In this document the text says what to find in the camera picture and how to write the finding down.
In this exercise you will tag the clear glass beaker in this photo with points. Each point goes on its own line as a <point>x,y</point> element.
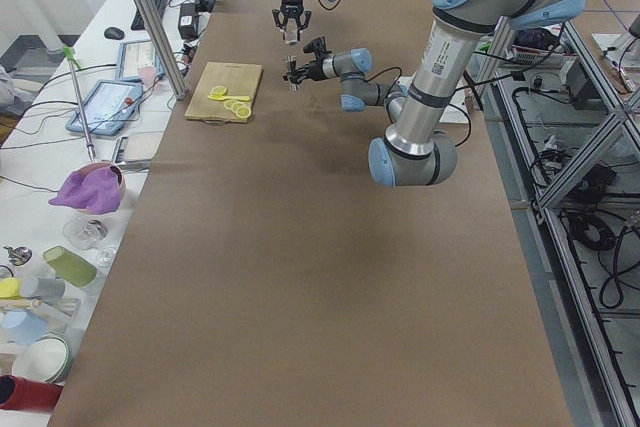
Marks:
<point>291,37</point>

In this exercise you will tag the steel jigger measuring cup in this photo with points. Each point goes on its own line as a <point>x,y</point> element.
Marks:
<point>293,86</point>

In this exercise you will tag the green cup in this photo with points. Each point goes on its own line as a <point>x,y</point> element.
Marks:
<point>70,266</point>

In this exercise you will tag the light blue cup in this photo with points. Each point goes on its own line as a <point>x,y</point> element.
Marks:
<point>24,327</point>

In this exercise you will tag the wooden cutting board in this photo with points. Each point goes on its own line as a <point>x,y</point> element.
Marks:
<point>238,78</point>

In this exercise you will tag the lemon slice front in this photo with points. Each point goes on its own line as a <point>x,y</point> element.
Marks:
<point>244,115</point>

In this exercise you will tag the lemon slice top pair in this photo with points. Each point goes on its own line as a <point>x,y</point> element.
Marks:
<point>218,92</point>

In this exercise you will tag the yellow plastic knife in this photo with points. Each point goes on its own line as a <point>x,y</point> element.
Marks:
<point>243,98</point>

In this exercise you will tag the teach pendant far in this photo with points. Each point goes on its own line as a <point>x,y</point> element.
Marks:
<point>133,56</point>

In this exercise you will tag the teach pendant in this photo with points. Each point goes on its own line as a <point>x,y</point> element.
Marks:
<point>110,104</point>
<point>133,56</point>

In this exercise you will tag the black computer mouse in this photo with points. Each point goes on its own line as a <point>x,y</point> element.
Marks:
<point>114,33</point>

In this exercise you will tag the teach pendant near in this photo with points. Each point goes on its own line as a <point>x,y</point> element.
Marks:
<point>110,104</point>

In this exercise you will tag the pink bowl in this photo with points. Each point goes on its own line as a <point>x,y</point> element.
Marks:
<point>102,188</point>

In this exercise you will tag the long metal grabber tool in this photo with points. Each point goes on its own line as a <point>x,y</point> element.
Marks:
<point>72,64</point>

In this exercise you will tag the purple cloth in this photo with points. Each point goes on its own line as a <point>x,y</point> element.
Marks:
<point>69,194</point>

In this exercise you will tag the wine glass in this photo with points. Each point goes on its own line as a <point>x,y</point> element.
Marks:
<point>88,234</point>

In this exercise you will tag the white bowl green rim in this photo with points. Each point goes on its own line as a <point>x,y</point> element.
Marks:
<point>46,360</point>

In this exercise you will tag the red cylinder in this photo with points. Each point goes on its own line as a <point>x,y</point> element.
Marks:
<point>21,394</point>

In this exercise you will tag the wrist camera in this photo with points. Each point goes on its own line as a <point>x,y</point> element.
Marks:
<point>317,46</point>

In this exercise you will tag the aluminium frame post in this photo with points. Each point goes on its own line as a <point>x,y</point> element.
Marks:
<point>158,36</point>

